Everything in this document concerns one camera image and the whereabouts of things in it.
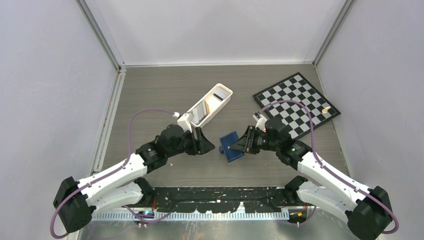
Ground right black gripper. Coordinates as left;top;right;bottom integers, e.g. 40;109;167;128
230;125;280;155

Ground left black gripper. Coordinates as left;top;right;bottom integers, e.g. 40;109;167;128
166;127;215;158

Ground blue card holder wallet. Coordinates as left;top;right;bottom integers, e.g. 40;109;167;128
218;131;246;164

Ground white plastic tray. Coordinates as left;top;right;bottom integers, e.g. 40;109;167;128
187;83;233;128

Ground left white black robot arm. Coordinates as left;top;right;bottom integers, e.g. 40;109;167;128
50;124;215;239

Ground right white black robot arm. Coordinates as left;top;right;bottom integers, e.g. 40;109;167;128
229;118;394;240

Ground grey cards in tray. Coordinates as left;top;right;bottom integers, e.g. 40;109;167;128
191;100;210;126

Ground silver card at tray end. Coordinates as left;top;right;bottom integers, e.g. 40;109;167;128
213;87;230;101

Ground black white chessboard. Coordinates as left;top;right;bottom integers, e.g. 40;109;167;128
252;72;341;140

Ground beige chess piece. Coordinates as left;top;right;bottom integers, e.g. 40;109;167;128
321;106;332;114

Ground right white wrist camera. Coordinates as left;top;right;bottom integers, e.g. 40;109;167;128
253;111;268;132

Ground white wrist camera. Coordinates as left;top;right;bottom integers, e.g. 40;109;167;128
173;112;193;133
253;111;268;132

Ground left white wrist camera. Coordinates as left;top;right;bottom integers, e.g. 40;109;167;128
173;112;193;133

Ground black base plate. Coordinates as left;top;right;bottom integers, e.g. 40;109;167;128
121;186;319;215

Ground aluminium frame rail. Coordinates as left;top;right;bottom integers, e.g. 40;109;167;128
70;188;124;220

